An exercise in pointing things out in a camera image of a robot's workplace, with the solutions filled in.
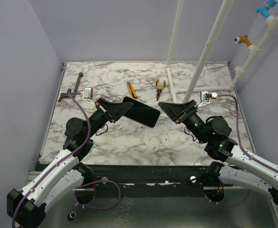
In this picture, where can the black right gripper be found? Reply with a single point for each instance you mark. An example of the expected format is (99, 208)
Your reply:
(186, 112)

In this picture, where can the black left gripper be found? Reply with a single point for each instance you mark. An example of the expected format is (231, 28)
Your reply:
(114, 111)

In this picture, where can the black smartphone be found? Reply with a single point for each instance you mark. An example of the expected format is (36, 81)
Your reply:
(141, 113)

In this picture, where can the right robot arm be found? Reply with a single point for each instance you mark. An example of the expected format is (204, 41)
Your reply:
(233, 164)

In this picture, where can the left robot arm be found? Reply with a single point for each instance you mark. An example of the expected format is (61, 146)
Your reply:
(28, 207)

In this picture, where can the yellow utility knife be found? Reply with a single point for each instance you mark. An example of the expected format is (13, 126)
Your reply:
(131, 90)

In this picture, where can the yellow handled pliers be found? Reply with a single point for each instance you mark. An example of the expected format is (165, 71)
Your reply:
(159, 88)

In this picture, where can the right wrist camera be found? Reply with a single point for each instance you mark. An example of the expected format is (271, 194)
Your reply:
(205, 96)

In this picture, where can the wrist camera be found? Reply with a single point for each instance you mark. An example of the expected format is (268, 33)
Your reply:
(87, 93)
(205, 96)

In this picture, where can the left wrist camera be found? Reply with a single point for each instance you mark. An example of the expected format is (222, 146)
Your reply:
(87, 93)

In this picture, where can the dark metal crank handle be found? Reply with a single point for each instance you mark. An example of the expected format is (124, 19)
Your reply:
(69, 90)

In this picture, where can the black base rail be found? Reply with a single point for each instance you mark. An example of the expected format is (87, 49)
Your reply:
(132, 181)

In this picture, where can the small black ring knob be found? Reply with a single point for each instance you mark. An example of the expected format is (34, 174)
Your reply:
(71, 216)

